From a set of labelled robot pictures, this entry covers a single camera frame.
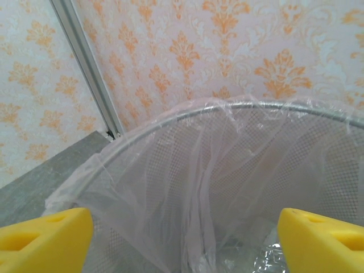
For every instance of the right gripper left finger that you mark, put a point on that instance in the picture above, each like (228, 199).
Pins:
(42, 244)

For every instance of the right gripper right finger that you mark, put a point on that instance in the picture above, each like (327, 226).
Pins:
(321, 247)

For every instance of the clear plastic bin liner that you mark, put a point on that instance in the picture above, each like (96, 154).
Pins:
(176, 185)

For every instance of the aluminium frame post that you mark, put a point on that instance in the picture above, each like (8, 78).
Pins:
(86, 62)

